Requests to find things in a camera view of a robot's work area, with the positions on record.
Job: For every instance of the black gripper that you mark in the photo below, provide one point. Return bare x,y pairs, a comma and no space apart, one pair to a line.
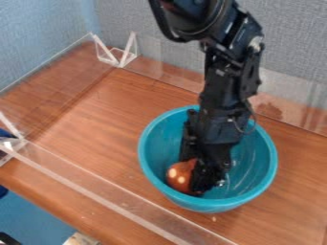
211,132

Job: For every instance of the brown white toy mushroom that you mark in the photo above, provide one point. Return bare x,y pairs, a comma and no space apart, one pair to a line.
178,176

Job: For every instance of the clear acrylic barrier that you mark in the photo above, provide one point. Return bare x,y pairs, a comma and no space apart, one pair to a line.
287,99
104,193
29,60

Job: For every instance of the clear acrylic back barrier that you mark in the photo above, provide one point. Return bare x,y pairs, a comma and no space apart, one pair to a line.
287,99

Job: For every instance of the blue plastic bowl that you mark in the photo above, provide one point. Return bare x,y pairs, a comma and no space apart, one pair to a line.
250,178

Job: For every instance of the clear acrylic left barrier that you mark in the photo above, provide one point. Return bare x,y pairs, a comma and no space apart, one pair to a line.
29,60

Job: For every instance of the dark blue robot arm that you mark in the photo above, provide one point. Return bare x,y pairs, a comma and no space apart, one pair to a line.
230,37

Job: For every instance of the clear acrylic front barrier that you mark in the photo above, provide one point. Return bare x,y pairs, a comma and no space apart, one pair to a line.
104,193

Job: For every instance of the clear acrylic corner bracket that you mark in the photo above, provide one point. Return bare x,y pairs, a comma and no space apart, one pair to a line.
114,56

